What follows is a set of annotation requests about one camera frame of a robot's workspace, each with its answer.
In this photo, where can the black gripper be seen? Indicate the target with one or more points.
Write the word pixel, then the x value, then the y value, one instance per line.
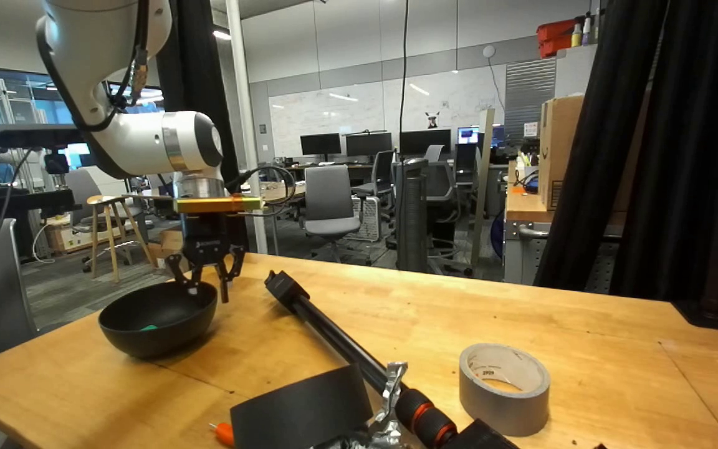
pixel 213 227

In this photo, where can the black bowl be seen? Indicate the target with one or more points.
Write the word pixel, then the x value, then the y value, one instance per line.
pixel 155 328

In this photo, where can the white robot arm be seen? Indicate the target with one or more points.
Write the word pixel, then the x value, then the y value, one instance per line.
pixel 149 141

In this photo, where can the green cube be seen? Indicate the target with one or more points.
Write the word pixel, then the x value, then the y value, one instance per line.
pixel 149 325

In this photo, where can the wooden stool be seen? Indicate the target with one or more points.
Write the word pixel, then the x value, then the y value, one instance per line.
pixel 113 226

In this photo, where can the grey office chair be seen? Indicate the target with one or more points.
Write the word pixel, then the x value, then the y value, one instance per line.
pixel 330 203

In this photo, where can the black tripod pole orange rings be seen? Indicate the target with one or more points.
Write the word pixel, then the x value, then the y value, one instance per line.
pixel 334 332

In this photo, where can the computer monitor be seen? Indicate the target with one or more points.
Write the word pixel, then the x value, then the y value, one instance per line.
pixel 366 142
pixel 423 141
pixel 320 146

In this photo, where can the black flat plate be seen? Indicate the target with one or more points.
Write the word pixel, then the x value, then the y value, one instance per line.
pixel 300 413

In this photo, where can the black pillar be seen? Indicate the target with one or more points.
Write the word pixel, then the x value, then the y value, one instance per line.
pixel 197 58

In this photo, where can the grey cylindrical bin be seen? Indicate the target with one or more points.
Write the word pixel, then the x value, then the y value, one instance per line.
pixel 411 216

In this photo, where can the silver metal clamp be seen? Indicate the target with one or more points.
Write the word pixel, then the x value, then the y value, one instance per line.
pixel 386 406

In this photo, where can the wooden desk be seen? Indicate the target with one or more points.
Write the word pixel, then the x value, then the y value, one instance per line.
pixel 527 226

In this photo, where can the grey tape roll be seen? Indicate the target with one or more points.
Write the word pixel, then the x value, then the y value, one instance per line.
pixel 499 400

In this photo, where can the cardboard box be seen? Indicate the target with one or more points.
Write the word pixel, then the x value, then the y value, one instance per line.
pixel 558 141

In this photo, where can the black curtain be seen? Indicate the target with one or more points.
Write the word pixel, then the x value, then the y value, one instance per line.
pixel 598 141
pixel 698 151

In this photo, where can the red box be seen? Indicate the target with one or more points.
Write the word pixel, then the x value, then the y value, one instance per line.
pixel 557 39

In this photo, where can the black stand base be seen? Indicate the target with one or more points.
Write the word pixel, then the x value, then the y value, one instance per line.
pixel 711 315

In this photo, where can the yellowish wrist camera bar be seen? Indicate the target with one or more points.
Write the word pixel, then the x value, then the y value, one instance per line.
pixel 218 204

